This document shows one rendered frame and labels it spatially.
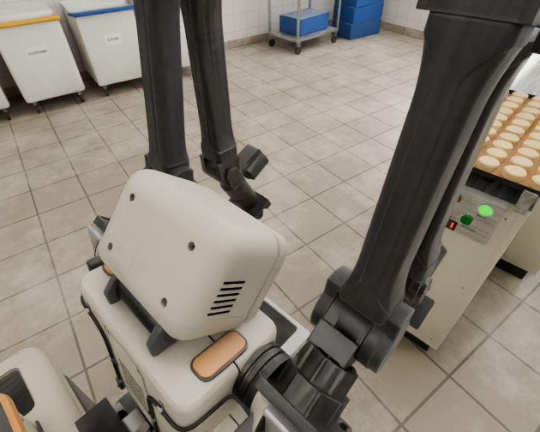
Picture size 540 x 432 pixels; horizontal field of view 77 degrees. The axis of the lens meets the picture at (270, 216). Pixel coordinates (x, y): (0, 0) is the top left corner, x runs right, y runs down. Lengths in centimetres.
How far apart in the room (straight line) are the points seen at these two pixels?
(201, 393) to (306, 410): 12
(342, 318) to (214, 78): 45
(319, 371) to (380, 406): 111
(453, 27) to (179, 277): 33
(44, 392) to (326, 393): 50
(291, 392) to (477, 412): 128
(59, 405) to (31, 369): 10
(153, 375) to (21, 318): 161
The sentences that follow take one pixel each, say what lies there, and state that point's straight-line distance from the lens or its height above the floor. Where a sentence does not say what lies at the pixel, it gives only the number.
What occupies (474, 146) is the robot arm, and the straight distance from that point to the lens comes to 40.
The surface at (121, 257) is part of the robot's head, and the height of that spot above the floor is 109.
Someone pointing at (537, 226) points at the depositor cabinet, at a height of 34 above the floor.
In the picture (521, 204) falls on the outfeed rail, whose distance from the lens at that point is 104.
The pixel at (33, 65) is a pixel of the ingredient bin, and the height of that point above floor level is 43.
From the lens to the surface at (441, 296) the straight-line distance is 137.
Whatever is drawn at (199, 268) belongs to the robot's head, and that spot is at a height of 113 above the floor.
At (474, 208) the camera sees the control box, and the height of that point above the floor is 80.
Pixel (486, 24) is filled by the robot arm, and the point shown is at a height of 136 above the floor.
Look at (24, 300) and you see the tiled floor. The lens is 210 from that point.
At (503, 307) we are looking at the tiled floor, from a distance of 200.
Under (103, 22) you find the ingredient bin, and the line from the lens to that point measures 385.
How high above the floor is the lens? 142
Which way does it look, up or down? 42 degrees down
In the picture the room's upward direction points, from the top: 1 degrees counter-clockwise
